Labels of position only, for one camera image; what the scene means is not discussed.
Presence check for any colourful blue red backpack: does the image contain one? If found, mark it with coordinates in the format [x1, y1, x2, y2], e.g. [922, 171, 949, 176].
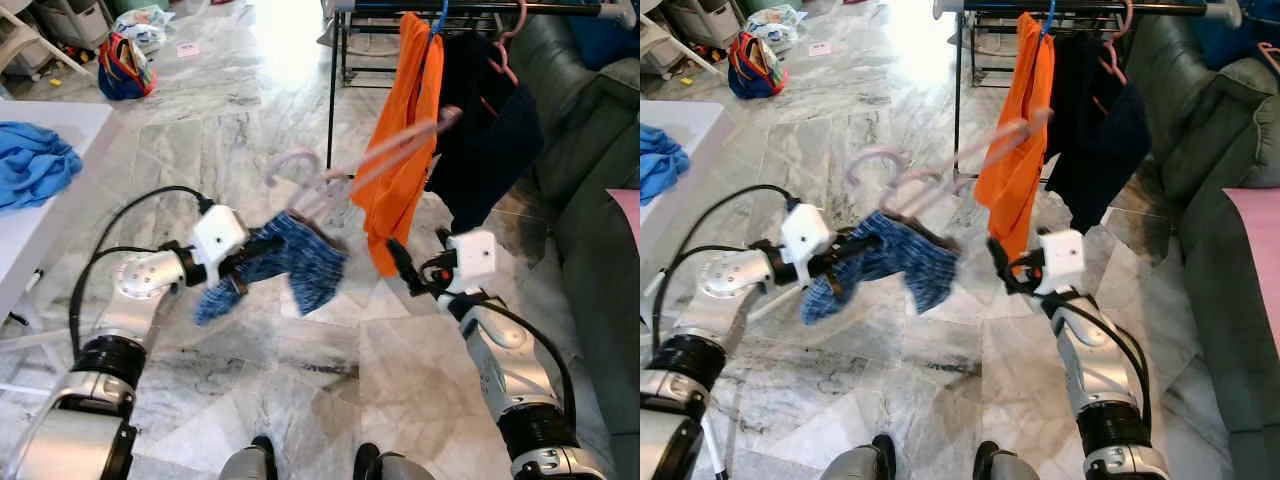
[727, 32, 788, 100]
[97, 32, 159, 101]

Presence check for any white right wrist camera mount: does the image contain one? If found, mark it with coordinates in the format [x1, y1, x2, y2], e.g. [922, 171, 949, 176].
[448, 229, 498, 296]
[1038, 229, 1088, 296]

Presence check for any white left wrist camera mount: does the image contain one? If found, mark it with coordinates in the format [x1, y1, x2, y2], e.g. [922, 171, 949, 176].
[780, 203, 833, 286]
[190, 205, 249, 286]

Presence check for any light blue garment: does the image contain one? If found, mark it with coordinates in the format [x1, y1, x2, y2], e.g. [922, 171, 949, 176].
[0, 121, 84, 212]
[640, 124, 691, 207]

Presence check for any white high chair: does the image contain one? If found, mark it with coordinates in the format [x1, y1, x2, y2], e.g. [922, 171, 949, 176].
[640, 0, 723, 81]
[0, 0, 96, 83]

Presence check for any dark blue towel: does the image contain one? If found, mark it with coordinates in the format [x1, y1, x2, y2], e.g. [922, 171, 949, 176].
[1190, 0, 1280, 71]
[570, 0, 641, 71]

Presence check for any orange garment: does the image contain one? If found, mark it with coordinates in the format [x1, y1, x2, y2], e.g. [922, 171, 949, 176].
[350, 10, 446, 278]
[973, 10, 1056, 263]

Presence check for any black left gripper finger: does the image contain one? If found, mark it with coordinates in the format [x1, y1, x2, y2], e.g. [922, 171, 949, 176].
[238, 232, 288, 265]
[822, 232, 883, 269]

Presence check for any white plastic bag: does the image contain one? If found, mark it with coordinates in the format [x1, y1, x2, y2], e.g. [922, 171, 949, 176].
[112, 5, 177, 53]
[742, 5, 809, 53]

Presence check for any pink cushion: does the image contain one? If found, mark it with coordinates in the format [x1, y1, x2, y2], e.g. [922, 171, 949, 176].
[606, 187, 641, 251]
[1223, 187, 1280, 336]

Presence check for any robot leg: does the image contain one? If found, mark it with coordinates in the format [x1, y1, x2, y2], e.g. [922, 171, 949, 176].
[972, 441, 1051, 480]
[830, 433, 898, 480]
[217, 435, 281, 480]
[352, 443, 438, 480]

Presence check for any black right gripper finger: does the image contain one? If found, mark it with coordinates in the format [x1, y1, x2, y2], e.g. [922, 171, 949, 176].
[386, 238, 419, 291]
[987, 236, 1019, 291]

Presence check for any robot right leg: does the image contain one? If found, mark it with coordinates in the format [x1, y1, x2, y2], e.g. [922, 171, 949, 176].
[352, 443, 438, 480]
[972, 441, 1051, 480]

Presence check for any salmon pink plastic hanger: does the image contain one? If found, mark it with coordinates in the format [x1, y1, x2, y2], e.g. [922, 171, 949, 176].
[1098, 0, 1136, 86]
[488, 0, 531, 86]

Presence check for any dark green sofa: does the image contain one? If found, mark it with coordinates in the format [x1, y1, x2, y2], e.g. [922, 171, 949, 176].
[510, 10, 641, 480]
[1130, 10, 1280, 480]

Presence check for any robot left leg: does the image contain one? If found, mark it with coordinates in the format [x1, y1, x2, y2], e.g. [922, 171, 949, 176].
[217, 435, 281, 480]
[830, 433, 898, 480]

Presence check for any pale pink plastic hanger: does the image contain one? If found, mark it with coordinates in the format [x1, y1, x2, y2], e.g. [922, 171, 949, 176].
[845, 105, 1056, 221]
[265, 105, 466, 226]

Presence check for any dark navy garment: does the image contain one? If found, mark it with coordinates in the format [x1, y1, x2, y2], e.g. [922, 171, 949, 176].
[1045, 35, 1153, 233]
[425, 35, 546, 233]

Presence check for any white folding table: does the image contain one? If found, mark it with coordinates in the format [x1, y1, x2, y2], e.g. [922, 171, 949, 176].
[640, 100, 791, 331]
[0, 100, 114, 401]

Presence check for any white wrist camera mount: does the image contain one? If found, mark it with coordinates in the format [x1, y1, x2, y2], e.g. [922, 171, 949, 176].
[448, 229, 498, 296]
[780, 203, 833, 286]
[1038, 229, 1088, 296]
[190, 205, 249, 286]

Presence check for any blue plaid garment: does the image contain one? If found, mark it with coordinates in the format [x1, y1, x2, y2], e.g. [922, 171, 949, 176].
[803, 210, 961, 324]
[193, 210, 349, 326]

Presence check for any black metal drying rack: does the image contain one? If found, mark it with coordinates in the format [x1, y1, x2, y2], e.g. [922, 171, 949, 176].
[322, 0, 641, 171]
[935, 0, 1241, 181]

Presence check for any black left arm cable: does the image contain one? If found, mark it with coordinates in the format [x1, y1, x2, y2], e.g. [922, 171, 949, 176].
[68, 185, 216, 361]
[650, 183, 801, 346]

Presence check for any white plastic drawer unit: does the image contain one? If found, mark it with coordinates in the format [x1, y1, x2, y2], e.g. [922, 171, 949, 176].
[668, 0, 743, 51]
[38, 0, 113, 51]

